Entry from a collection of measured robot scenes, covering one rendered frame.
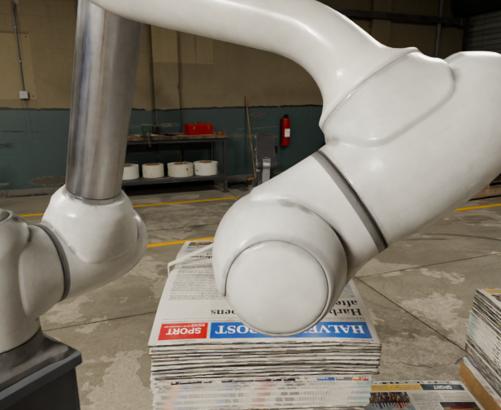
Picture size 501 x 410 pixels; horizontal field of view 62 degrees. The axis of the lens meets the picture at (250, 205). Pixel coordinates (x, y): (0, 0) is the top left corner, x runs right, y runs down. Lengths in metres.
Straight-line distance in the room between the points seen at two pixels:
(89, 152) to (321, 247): 0.56
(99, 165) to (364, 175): 0.55
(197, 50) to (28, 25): 2.42
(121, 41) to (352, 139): 0.48
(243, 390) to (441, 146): 0.40
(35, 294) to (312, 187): 0.58
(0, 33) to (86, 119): 6.42
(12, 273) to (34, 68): 6.38
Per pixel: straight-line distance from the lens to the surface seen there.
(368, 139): 0.33
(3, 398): 0.82
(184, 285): 0.64
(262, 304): 0.28
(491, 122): 0.35
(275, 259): 0.27
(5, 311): 0.79
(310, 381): 0.58
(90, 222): 0.81
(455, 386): 1.12
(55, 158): 7.10
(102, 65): 0.73
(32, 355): 0.85
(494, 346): 1.00
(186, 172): 6.60
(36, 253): 0.79
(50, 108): 7.05
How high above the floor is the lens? 1.46
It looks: 14 degrees down
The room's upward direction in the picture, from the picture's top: straight up
